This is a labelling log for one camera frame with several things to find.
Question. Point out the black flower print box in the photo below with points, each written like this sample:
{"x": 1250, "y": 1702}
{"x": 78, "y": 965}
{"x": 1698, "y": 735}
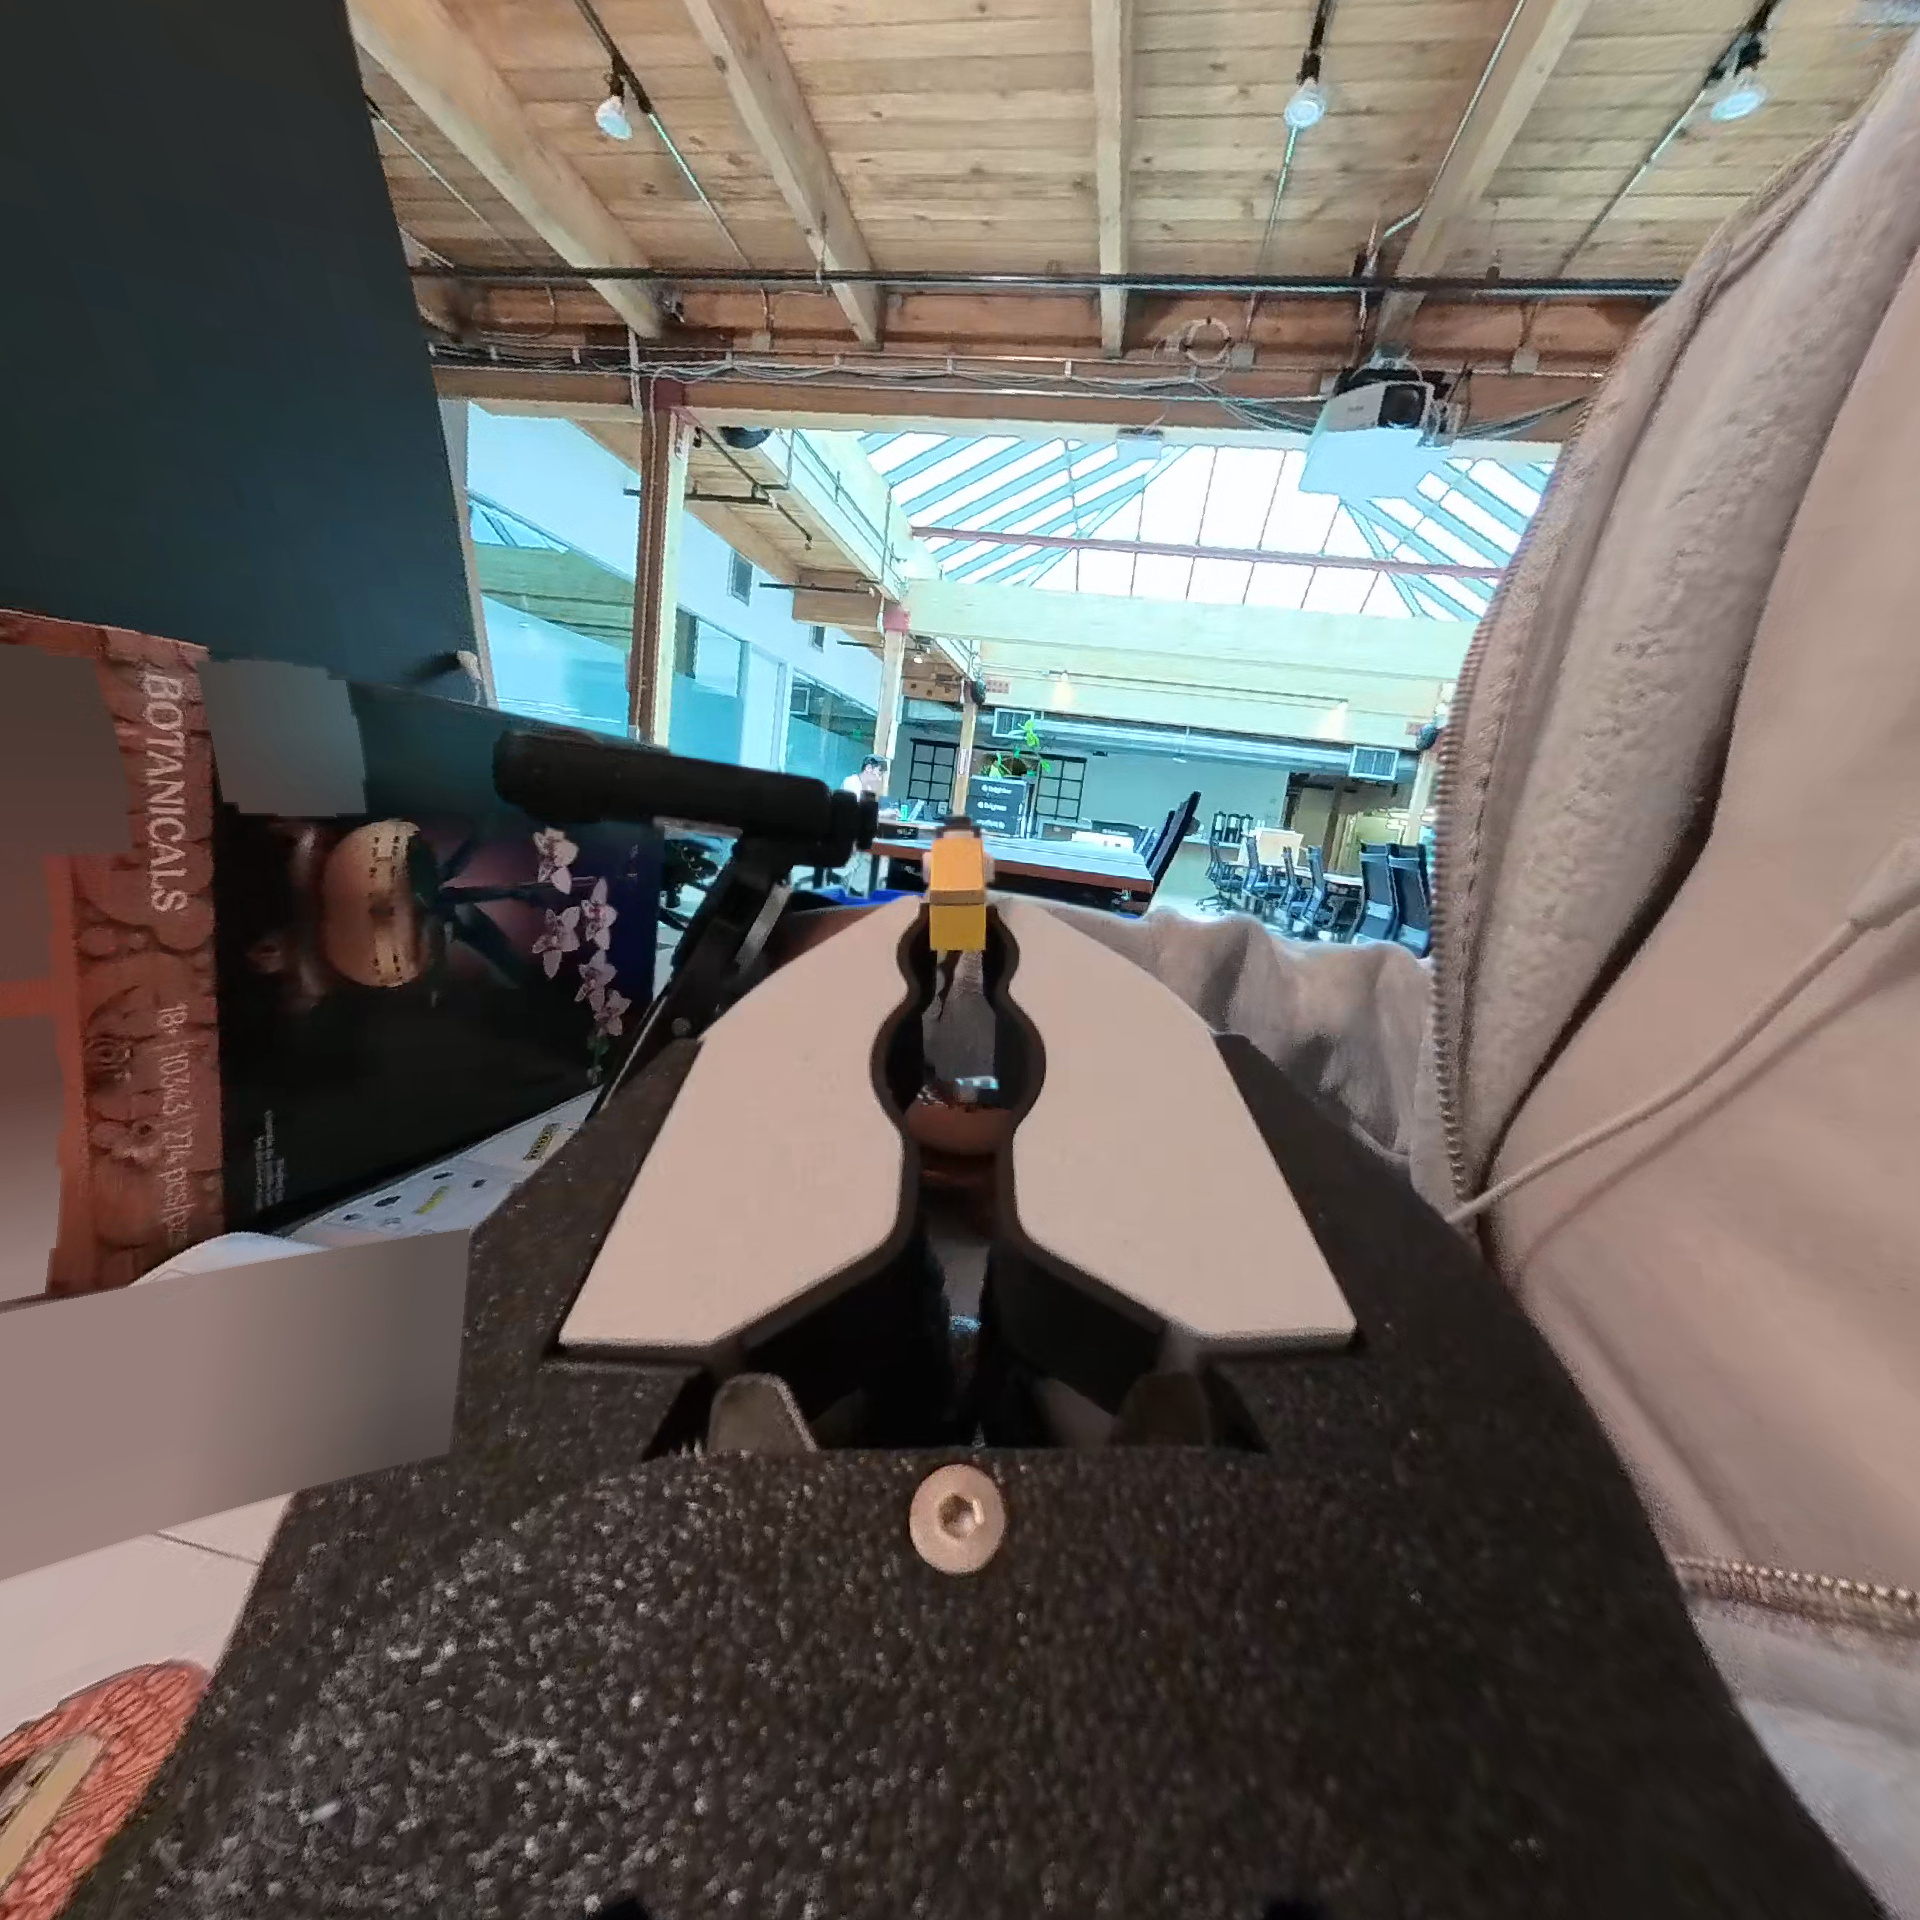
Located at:
{"x": 421, "y": 990}

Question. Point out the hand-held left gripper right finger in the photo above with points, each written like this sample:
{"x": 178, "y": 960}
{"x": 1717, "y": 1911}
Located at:
{"x": 1170, "y": 1200}

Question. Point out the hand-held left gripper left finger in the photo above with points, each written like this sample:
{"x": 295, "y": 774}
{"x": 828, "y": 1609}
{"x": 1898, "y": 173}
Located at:
{"x": 751, "y": 1200}

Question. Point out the ceiling spot lamp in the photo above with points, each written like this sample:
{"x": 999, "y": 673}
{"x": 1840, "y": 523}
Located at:
{"x": 615, "y": 114}
{"x": 1306, "y": 99}
{"x": 1735, "y": 85}

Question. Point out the white instruction booklet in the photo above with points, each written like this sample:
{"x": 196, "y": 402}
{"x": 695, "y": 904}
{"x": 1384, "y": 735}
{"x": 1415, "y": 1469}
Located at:
{"x": 151, "y": 1622}

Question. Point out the green potted plant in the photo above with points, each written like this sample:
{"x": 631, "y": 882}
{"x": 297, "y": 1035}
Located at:
{"x": 1009, "y": 739}

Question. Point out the black panel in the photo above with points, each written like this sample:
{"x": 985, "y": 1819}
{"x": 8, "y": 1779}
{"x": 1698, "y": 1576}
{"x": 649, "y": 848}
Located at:
{"x": 210, "y": 301}

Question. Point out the white ceiling projector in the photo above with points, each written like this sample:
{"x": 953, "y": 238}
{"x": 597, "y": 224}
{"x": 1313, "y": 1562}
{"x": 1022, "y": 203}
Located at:
{"x": 1375, "y": 435}

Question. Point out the background office desks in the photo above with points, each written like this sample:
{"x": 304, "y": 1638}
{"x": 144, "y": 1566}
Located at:
{"x": 1053, "y": 856}

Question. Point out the brick pot model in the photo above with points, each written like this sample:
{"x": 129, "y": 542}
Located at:
{"x": 960, "y": 1125}

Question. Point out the row of black office chairs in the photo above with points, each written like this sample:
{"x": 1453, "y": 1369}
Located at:
{"x": 1336, "y": 885}

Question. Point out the white yellow brick strip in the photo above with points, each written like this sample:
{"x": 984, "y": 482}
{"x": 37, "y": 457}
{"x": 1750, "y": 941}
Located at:
{"x": 960, "y": 895}

